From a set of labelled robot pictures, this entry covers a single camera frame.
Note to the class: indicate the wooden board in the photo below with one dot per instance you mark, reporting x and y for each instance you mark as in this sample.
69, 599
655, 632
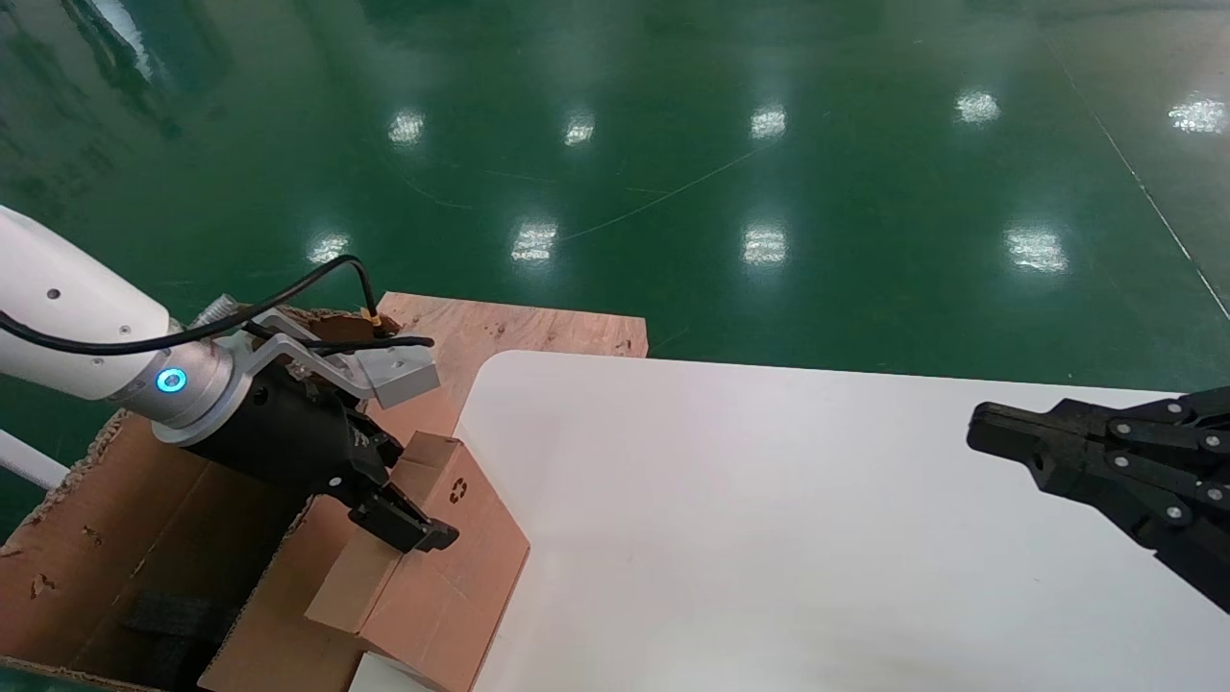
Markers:
538, 332

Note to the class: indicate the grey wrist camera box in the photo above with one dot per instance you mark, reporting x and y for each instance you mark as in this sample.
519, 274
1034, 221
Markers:
399, 377

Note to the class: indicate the large cardboard box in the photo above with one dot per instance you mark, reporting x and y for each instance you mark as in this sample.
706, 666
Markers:
106, 548

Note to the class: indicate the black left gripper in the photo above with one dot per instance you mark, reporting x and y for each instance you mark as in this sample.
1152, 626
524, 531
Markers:
279, 432

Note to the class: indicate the small cardboard box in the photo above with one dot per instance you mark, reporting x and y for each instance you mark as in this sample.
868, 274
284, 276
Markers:
432, 586

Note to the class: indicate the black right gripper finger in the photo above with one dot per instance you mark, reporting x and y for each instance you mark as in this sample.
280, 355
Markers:
1153, 423
1172, 500

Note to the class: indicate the black foam block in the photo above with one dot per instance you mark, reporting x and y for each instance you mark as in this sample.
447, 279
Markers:
178, 634

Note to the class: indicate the silver camera bracket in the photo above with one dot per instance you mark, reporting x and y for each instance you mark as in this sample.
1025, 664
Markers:
298, 354

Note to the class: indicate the white pipe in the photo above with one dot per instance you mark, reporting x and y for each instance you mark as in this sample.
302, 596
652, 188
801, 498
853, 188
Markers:
29, 459

